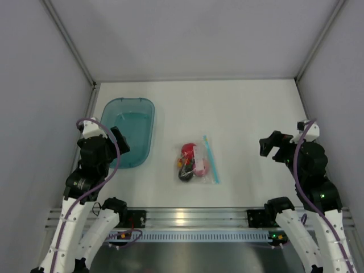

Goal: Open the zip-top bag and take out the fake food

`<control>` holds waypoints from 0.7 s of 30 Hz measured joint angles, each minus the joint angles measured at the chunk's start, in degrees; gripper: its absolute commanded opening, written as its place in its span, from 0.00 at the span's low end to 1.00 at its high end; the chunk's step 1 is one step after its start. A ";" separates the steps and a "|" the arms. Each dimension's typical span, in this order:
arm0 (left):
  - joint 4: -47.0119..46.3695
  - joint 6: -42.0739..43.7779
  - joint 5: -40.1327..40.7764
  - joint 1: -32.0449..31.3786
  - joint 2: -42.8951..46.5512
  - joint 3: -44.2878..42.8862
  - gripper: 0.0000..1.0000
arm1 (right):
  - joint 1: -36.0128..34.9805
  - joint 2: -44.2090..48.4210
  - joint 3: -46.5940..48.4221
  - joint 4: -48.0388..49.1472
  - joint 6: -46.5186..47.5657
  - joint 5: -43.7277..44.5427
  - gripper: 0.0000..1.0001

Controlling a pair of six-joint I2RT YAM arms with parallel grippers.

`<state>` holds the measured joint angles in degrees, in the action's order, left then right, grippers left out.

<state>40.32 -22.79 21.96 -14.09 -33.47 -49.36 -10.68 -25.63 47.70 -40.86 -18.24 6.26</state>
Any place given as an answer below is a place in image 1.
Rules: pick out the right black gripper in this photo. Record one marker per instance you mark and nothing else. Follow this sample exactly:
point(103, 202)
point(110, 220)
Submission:
point(276, 139)

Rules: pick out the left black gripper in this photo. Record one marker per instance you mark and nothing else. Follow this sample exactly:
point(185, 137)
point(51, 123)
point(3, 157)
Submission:
point(124, 147)

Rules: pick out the red fake apple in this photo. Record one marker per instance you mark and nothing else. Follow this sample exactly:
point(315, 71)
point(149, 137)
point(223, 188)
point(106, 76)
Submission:
point(187, 150)

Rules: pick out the fake cherry tomato bunch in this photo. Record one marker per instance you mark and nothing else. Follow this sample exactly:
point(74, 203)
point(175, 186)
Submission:
point(185, 162)

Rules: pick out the dark purple fake eggplant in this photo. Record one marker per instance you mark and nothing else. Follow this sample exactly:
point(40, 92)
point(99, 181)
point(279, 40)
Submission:
point(185, 174)

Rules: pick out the pink fake peach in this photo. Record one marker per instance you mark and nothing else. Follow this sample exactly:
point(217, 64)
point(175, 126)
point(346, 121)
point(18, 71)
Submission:
point(201, 167)

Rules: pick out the clear zip top bag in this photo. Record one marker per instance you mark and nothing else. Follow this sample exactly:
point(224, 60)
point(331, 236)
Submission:
point(202, 150)

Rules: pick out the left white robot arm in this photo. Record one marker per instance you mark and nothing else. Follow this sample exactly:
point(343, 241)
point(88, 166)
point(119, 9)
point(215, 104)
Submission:
point(73, 248)

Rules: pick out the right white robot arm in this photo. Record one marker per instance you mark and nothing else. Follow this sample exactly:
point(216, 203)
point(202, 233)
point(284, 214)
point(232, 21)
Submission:
point(318, 236)

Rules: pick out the teal plastic bin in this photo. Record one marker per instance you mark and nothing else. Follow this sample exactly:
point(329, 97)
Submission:
point(134, 118)

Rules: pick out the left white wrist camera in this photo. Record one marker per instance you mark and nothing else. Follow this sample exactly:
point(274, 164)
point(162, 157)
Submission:
point(90, 128)

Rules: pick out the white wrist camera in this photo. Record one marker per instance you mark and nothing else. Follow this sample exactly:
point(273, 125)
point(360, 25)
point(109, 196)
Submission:
point(309, 129)
point(90, 128)

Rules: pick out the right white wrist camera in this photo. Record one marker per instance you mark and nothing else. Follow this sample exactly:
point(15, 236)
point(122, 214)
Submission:
point(309, 129)

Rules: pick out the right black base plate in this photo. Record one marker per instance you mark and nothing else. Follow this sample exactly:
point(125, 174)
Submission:
point(259, 218)

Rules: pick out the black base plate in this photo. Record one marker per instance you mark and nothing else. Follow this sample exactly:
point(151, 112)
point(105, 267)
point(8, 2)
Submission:
point(132, 219)
point(259, 218)

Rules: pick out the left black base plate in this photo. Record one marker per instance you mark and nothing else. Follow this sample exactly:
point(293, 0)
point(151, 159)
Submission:
point(132, 219)

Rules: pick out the aluminium mounting rail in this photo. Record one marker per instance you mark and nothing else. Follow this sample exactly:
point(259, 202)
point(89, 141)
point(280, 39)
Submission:
point(197, 218)

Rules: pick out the white slotted cable duct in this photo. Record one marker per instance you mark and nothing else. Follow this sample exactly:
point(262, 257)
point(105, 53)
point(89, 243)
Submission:
point(258, 236)

